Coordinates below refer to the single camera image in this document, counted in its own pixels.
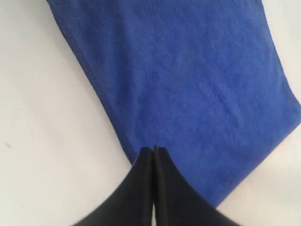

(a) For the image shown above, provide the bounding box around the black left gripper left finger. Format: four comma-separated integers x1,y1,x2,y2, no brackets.
75,147,153,226

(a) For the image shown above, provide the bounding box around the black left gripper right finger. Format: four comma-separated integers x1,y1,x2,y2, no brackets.
153,146,237,226

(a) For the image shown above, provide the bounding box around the blue towel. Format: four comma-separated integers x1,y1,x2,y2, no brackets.
48,0,301,206

